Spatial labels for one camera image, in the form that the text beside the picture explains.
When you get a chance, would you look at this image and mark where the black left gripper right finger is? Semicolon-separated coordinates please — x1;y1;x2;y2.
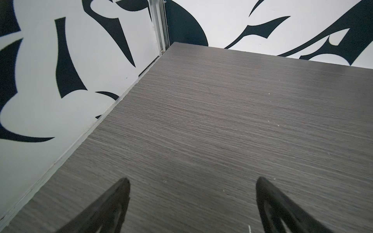
255;177;332;233

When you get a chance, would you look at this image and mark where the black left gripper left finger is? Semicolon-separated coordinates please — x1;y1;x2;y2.
57;178;131;233

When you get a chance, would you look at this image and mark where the aluminium corner frame post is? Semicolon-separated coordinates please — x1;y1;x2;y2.
148;0;170;54

